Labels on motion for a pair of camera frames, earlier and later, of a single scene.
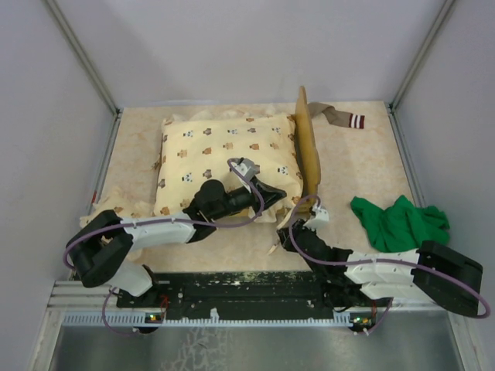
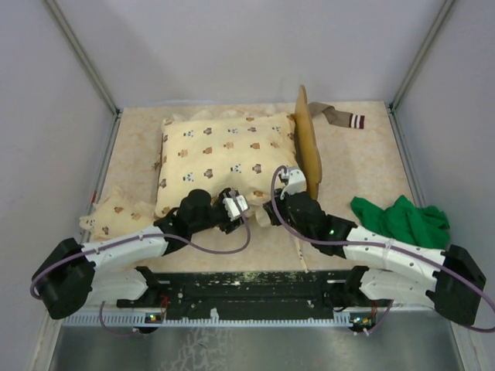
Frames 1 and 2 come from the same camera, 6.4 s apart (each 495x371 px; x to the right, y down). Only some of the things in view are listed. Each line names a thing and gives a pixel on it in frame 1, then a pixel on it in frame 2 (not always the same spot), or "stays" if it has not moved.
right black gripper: [285, 238] to [278, 202]
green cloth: [402, 226] stays
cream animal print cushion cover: [196, 149] stays
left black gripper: [269, 194] to [229, 226]
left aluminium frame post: [83, 56] stays
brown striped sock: [336, 117] stays
